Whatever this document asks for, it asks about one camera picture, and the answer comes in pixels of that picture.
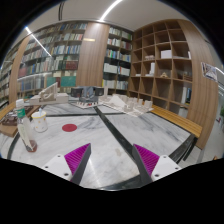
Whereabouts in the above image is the white box on shelf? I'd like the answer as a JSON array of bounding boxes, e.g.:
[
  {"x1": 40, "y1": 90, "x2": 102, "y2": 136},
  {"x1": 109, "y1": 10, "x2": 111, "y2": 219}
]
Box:
[{"x1": 161, "y1": 50, "x2": 172, "y2": 59}]

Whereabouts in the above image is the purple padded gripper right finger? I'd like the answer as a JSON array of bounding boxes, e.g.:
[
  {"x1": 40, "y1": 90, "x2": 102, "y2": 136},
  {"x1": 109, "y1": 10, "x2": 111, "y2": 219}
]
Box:
[{"x1": 131, "y1": 143, "x2": 183, "y2": 186}]

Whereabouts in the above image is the clear plastic water bottle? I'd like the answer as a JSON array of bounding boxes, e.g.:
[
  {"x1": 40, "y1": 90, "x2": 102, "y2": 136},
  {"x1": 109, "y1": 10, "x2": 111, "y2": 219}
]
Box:
[{"x1": 16, "y1": 99, "x2": 37, "y2": 152}]

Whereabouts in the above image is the white cup with dots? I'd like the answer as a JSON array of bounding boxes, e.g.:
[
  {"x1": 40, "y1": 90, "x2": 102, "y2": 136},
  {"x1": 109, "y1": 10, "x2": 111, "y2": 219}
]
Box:
[{"x1": 31, "y1": 109, "x2": 48, "y2": 133}]

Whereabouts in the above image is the wooden bench right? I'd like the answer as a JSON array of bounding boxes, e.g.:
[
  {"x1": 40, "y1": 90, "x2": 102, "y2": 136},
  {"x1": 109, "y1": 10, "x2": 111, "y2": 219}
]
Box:
[{"x1": 152, "y1": 105, "x2": 202, "y2": 138}]

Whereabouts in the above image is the beige architectural model left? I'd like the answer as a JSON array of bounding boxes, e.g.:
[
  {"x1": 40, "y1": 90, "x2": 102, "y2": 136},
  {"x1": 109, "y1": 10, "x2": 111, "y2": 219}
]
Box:
[{"x1": 29, "y1": 82, "x2": 68, "y2": 105}]

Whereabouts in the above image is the bookshelf full of books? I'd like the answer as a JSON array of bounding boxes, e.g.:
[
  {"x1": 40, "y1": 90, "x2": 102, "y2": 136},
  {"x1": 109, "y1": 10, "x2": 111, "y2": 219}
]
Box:
[{"x1": 0, "y1": 21, "x2": 132, "y2": 102}]

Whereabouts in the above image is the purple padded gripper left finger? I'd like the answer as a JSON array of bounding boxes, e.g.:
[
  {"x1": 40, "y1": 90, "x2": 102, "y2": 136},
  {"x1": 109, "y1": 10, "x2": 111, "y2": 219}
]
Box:
[{"x1": 42, "y1": 142, "x2": 92, "y2": 186}]

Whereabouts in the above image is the white building model right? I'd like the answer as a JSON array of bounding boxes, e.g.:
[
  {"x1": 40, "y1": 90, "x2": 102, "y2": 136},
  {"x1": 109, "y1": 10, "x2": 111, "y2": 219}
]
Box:
[{"x1": 99, "y1": 92, "x2": 153, "y2": 117}]

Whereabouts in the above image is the red round marker disc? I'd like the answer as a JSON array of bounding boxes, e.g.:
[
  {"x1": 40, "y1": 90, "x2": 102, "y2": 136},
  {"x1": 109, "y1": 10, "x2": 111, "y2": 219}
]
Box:
[{"x1": 62, "y1": 124, "x2": 77, "y2": 132}]

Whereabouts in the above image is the wooden open shelf unit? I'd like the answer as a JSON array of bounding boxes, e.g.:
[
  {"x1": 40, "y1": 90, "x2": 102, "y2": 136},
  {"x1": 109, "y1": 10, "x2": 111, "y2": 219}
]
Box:
[{"x1": 128, "y1": 19, "x2": 218, "y2": 149}]

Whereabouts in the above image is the dark grey architectural model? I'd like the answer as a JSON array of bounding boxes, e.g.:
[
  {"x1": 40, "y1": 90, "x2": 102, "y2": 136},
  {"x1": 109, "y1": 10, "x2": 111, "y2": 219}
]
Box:
[{"x1": 71, "y1": 86, "x2": 104, "y2": 109}]

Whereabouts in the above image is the poster on right wall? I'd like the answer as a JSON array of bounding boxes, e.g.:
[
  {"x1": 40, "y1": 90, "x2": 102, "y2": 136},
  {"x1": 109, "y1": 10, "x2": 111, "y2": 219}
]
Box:
[{"x1": 201, "y1": 62, "x2": 218, "y2": 82}]

